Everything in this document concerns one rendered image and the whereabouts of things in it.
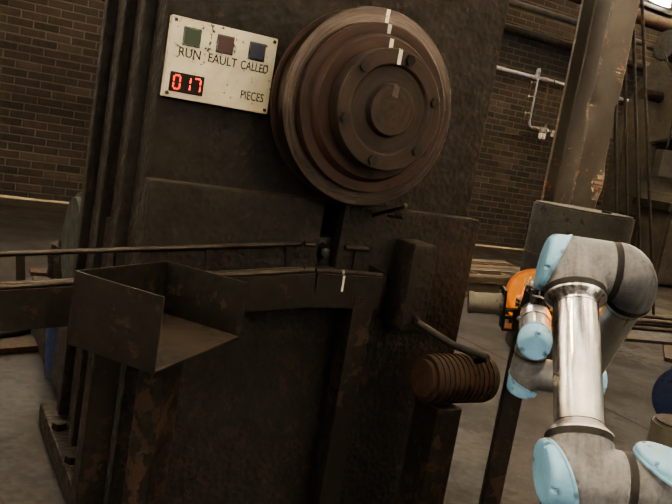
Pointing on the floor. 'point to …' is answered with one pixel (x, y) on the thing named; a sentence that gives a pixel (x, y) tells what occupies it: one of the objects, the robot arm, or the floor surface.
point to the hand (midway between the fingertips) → (532, 291)
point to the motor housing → (440, 420)
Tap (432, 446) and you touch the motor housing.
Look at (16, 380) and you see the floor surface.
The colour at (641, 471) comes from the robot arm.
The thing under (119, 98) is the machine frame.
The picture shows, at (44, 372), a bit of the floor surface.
